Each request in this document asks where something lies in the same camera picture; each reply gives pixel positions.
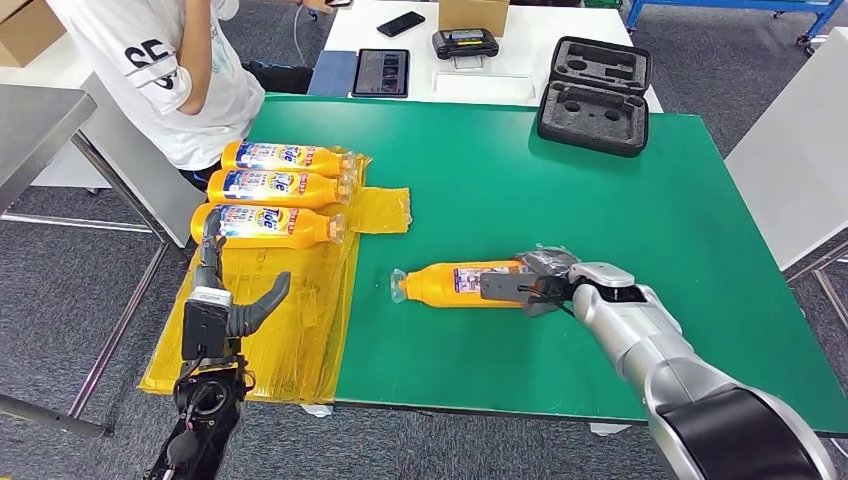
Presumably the white side table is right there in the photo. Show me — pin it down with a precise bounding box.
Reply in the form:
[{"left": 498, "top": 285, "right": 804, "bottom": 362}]
[{"left": 723, "top": 25, "right": 848, "bottom": 272}]

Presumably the person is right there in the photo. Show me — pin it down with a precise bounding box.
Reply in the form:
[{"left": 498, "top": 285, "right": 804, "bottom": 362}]
[{"left": 46, "top": 0, "right": 336, "bottom": 191}]

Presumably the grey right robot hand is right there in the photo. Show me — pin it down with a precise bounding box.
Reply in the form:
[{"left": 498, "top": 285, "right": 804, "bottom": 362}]
[{"left": 515, "top": 245, "right": 584, "bottom": 318}]

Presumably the large cardboard box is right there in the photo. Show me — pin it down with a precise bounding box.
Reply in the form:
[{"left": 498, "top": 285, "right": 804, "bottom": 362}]
[{"left": 0, "top": 0, "right": 66, "bottom": 69}]

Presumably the black foam-lined case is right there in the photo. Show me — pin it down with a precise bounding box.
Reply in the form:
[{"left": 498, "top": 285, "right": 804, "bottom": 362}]
[{"left": 536, "top": 35, "right": 653, "bottom": 159}]

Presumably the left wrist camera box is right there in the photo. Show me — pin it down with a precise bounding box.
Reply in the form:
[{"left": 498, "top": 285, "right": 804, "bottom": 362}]
[{"left": 182, "top": 286, "right": 234, "bottom": 362}]

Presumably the white charging cable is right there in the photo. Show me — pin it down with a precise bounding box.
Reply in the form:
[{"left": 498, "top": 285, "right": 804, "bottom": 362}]
[{"left": 291, "top": 5, "right": 308, "bottom": 68}]

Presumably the orange detergent bottle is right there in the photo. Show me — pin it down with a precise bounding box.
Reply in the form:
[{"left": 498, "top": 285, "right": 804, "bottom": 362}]
[
  {"left": 207, "top": 168, "right": 356, "bottom": 211},
  {"left": 389, "top": 260, "right": 539, "bottom": 311},
  {"left": 190, "top": 203, "right": 348, "bottom": 251},
  {"left": 220, "top": 140, "right": 360, "bottom": 179}
]

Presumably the black tablet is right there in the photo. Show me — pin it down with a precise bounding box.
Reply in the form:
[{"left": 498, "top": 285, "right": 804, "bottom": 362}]
[{"left": 351, "top": 48, "right": 411, "bottom": 99}]

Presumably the small cardboard box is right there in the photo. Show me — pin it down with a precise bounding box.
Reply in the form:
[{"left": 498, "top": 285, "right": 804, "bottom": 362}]
[{"left": 438, "top": 0, "right": 511, "bottom": 38}]

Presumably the black smartphone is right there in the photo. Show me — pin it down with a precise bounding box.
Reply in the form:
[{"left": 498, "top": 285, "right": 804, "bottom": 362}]
[{"left": 376, "top": 10, "right": 427, "bottom": 38}]

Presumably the blue wheeled frame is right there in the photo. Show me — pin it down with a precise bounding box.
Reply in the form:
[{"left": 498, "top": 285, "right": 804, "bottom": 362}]
[{"left": 624, "top": 0, "right": 843, "bottom": 52}]

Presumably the steel table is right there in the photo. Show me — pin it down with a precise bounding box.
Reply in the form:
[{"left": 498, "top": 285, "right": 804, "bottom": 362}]
[{"left": 0, "top": 84, "right": 193, "bottom": 442}]

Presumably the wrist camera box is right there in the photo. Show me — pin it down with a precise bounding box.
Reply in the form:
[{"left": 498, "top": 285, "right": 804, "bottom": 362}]
[
  {"left": 480, "top": 271, "right": 572, "bottom": 307},
  {"left": 182, "top": 286, "right": 234, "bottom": 362}
]

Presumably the yellow plastic sheet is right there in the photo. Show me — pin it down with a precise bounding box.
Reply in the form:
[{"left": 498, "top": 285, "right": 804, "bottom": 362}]
[{"left": 139, "top": 146, "right": 413, "bottom": 405}]

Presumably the black handheld controller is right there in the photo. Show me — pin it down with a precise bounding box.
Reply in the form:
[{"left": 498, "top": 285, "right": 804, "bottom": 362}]
[{"left": 431, "top": 27, "right": 501, "bottom": 71}]

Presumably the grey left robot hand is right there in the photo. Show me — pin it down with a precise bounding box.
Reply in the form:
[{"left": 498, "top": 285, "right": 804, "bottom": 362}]
[{"left": 192, "top": 208, "right": 293, "bottom": 339}]

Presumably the blue tablet cover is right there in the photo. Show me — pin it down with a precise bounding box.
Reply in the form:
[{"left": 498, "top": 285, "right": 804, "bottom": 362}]
[{"left": 307, "top": 50, "right": 359, "bottom": 98}]

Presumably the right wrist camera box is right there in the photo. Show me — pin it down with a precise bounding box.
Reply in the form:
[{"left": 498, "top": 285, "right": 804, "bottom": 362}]
[{"left": 480, "top": 271, "right": 572, "bottom": 307}]

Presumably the white desk with side panel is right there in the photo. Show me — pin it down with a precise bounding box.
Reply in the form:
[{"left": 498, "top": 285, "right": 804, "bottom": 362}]
[{"left": 0, "top": 26, "right": 208, "bottom": 250}]

